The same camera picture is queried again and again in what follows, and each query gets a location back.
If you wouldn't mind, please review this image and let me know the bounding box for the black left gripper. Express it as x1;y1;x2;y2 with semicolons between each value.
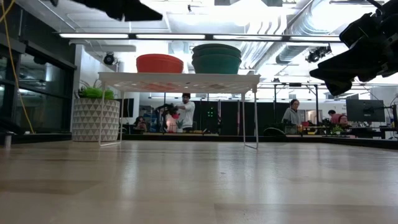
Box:
70;0;164;22

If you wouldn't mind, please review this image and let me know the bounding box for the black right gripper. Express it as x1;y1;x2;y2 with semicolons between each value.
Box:
309;0;398;96

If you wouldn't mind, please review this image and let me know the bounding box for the black ceiling spotlight cluster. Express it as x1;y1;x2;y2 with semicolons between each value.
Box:
305;44;333;63

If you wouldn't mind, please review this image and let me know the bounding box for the black computer monitor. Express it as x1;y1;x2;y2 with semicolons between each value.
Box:
345;98;386;123

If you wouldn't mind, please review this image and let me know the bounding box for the long ceiling light bar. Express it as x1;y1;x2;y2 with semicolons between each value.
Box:
58;32;343;43

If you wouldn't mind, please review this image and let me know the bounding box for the black office chair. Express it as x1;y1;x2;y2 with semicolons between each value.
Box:
263;126;289;137

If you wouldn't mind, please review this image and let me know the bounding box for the black metal frame stand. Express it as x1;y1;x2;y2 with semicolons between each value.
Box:
272;82;320;111

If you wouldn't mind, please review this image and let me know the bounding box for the silver ventilation duct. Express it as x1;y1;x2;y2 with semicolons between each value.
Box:
275;0;346;65

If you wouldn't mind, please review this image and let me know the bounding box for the white wire shelf rack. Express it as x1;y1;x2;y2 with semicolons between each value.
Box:
98;72;261;151

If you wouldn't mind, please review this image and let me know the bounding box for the black wall screen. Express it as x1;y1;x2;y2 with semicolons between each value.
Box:
119;98;136;119

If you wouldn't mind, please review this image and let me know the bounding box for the black partition wall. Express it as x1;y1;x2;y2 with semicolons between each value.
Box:
192;100;292;136

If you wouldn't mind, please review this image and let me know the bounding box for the yellow cable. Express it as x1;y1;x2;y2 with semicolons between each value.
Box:
0;0;35;134

